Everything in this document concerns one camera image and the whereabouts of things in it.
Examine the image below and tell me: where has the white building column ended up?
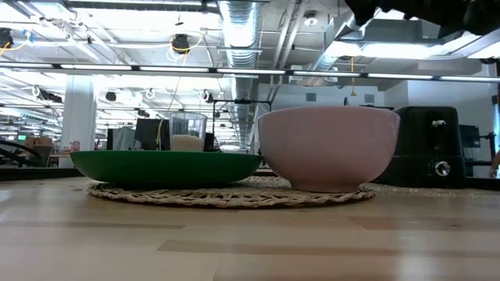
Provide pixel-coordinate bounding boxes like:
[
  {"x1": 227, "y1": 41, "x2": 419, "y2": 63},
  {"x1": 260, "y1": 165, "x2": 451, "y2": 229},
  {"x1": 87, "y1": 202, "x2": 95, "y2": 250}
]
[{"x1": 60, "y1": 74, "x2": 98, "y2": 169}]

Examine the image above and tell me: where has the round woven straw placemat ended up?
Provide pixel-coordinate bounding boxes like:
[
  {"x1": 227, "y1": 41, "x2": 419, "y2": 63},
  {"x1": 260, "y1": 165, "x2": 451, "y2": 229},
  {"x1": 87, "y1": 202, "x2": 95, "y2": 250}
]
[{"x1": 86, "y1": 175, "x2": 377, "y2": 209}]

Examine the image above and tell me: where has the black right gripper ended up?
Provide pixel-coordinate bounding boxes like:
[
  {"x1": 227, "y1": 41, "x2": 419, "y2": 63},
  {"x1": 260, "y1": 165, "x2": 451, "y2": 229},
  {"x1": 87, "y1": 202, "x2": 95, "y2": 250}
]
[{"x1": 345, "y1": 0, "x2": 466, "y2": 38}]

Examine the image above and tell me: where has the small glass with milk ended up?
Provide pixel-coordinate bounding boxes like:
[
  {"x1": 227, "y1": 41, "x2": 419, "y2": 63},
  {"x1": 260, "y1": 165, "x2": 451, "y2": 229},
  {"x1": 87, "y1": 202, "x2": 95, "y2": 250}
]
[{"x1": 169, "y1": 112, "x2": 209, "y2": 153}]

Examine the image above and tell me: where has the round green plate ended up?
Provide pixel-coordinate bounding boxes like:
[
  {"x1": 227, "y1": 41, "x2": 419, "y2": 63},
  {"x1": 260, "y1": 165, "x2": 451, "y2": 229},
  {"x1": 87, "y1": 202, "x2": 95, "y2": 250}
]
[{"x1": 70, "y1": 150, "x2": 263, "y2": 188}]

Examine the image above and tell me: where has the black two-slot toaster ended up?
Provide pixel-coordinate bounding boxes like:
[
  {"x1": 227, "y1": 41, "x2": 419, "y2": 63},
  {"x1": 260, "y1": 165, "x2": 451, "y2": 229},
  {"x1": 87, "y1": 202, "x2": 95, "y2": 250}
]
[{"x1": 374, "y1": 105, "x2": 466, "y2": 189}]

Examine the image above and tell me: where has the round ceramic bowl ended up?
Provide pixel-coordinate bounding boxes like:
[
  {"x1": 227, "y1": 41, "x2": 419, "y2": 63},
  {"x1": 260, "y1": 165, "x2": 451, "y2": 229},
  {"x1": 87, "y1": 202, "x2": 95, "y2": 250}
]
[{"x1": 256, "y1": 105, "x2": 402, "y2": 194}]

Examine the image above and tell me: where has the black table edge rail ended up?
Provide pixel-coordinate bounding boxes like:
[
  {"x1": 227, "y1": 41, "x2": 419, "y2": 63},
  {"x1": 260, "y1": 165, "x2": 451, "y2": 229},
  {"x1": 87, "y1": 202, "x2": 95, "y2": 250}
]
[{"x1": 0, "y1": 167, "x2": 500, "y2": 191}]

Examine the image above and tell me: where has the black curved office chair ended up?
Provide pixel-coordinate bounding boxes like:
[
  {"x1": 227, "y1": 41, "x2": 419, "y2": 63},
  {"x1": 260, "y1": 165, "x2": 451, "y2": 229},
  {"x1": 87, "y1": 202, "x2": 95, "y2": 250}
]
[{"x1": 0, "y1": 139, "x2": 44, "y2": 168}]

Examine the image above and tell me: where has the black ceiling dome camera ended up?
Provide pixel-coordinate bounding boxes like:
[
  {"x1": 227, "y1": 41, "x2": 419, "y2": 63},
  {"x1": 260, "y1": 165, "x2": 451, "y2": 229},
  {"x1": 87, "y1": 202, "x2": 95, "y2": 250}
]
[{"x1": 171, "y1": 34, "x2": 191, "y2": 55}]

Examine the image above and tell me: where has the dark computer monitor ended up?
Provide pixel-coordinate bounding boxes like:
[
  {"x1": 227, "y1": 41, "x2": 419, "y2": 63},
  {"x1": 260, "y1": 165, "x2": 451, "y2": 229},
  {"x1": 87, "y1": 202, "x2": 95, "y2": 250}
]
[{"x1": 134, "y1": 118, "x2": 172, "y2": 151}]

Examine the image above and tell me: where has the long ceiling light strip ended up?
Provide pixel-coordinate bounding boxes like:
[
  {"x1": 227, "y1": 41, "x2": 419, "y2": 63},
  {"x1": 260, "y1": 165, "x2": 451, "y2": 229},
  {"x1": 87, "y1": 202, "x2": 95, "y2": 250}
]
[{"x1": 0, "y1": 61, "x2": 500, "y2": 84}]

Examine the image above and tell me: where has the silver ventilation duct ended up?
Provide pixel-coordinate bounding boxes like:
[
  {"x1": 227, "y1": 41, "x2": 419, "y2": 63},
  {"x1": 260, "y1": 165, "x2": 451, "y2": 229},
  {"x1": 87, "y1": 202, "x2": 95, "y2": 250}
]
[{"x1": 217, "y1": 0, "x2": 261, "y2": 149}]

